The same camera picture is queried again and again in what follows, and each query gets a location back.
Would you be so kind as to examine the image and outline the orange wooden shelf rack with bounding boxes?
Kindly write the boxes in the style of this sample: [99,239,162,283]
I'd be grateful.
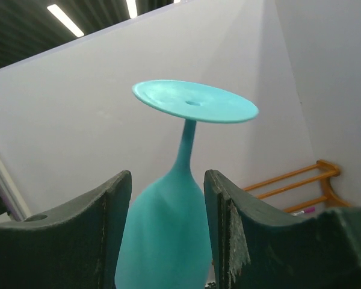
[243,160,352,216]

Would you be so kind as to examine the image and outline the teal plastic wine glass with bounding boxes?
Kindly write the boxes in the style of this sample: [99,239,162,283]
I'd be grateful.
[114,79,259,289]

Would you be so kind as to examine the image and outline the pink capped marker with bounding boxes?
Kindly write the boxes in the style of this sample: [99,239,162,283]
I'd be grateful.
[291,207,316,216]

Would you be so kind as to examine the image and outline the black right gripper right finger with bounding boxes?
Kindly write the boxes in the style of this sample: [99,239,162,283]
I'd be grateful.
[204,170,361,288]

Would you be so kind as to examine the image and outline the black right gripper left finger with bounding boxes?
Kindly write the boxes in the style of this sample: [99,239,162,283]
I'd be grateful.
[0,170,132,288]

